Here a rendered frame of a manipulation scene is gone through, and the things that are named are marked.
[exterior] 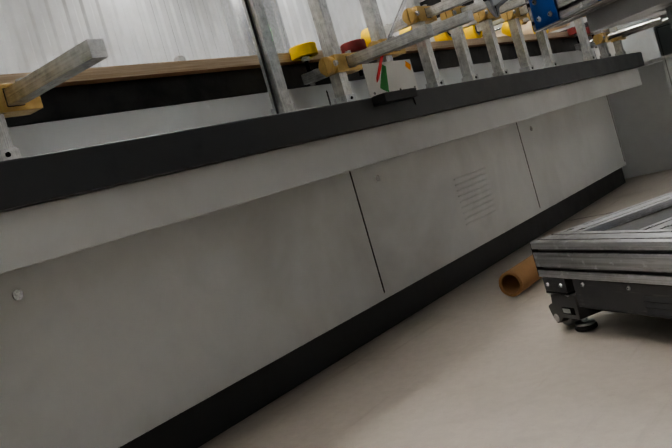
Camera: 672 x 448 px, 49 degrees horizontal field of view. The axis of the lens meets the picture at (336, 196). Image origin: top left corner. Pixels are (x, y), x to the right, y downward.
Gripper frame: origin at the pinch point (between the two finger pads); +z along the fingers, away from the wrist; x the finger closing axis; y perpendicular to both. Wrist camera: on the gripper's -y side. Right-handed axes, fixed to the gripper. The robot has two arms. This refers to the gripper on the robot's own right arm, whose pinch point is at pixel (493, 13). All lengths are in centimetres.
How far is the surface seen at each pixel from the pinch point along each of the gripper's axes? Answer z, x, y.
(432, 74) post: 8.0, 19.2, -34.5
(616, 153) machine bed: 64, 233, -56
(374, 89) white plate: 10.2, -17.4, -33.1
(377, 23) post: -9.3, -5.3, -33.8
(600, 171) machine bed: 69, 201, -56
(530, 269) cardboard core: 77, 22, -21
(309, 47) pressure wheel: -6, -27, -44
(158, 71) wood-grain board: -5, -76, -52
